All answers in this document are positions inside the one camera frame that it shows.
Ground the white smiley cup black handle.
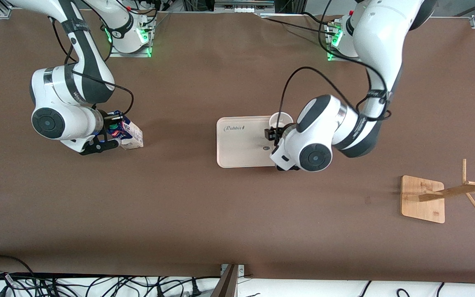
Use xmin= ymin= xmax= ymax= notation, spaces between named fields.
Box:
xmin=269 ymin=112 xmax=294 ymax=141

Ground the blue milk carton green cap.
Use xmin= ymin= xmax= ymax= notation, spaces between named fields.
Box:
xmin=106 ymin=111 xmax=144 ymax=150

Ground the cream rabbit print tray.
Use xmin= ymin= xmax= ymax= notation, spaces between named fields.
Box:
xmin=216 ymin=116 xmax=280 ymax=168

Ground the brown paper table cover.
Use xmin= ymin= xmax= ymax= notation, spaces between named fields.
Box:
xmin=0 ymin=9 xmax=475 ymax=285

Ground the wooden mug stand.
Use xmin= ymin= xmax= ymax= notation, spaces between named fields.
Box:
xmin=400 ymin=159 xmax=475 ymax=224

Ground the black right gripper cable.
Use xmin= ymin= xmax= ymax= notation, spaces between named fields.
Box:
xmin=48 ymin=16 xmax=135 ymax=118

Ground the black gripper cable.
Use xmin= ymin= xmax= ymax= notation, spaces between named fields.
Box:
xmin=48 ymin=16 xmax=135 ymax=118
xmin=278 ymin=0 xmax=391 ymax=128

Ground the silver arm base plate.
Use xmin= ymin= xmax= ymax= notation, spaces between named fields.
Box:
xmin=109 ymin=16 xmax=152 ymax=57
xmin=326 ymin=23 xmax=362 ymax=62

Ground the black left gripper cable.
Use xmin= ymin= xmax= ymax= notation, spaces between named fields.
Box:
xmin=278 ymin=0 xmax=391 ymax=128

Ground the long black table cable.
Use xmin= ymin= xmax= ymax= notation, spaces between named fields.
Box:
xmin=260 ymin=16 xmax=333 ymax=35

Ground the short black table cable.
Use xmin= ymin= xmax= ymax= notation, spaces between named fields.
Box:
xmin=301 ymin=12 xmax=342 ymax=26

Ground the aluminium frame rail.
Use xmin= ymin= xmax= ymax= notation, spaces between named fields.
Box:
xmin=214 ymin=0 xmax=275 ymax=13

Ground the silver pole bracket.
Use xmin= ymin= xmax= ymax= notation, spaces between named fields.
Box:
xmin=220 ymin=264 xmax=245 ymax=276

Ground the dark metal camera pole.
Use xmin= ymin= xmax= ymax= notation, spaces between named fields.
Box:
xmin=211 ymin=264 xmax=240 ymax=297

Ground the black arched floor cable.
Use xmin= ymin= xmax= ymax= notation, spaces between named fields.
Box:
xmin=0 ymin=255 xmax=36 ymax=289

